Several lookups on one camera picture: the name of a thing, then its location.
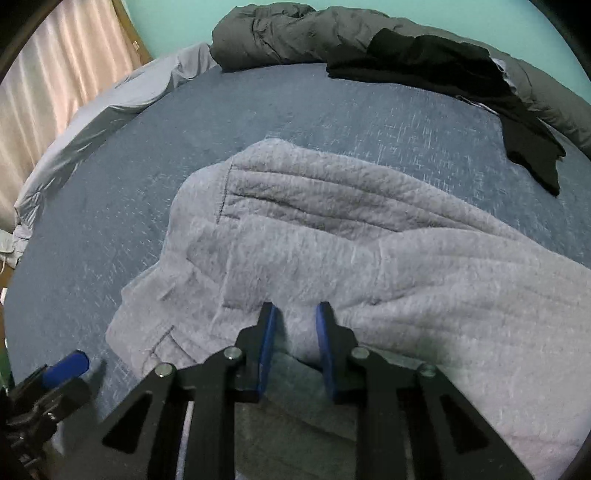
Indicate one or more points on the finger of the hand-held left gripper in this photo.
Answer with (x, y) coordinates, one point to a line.
(71, 397)
(64, 369)

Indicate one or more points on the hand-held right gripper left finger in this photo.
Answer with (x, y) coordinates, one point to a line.
(267, 350)

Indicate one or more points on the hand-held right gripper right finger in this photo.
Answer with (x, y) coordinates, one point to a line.
(327, 360)

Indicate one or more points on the grey sweatshirt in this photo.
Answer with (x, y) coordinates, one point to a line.
(369, 258)

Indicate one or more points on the bed with blue sheet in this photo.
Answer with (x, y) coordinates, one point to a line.
(138, 184)

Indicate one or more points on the pale grey bedding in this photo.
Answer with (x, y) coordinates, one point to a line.
(115, 97)

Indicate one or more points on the pink curtain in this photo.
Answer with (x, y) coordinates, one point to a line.
(60, 83)

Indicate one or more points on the dark grey duvet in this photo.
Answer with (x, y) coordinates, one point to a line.
(277, 37)

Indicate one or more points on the black garment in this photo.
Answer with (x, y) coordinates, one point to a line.
(438, 60)

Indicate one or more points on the small lavender cloth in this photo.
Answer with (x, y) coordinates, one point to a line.
(505, 76)

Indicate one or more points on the wooden window frame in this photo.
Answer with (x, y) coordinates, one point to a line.
(131, 37)

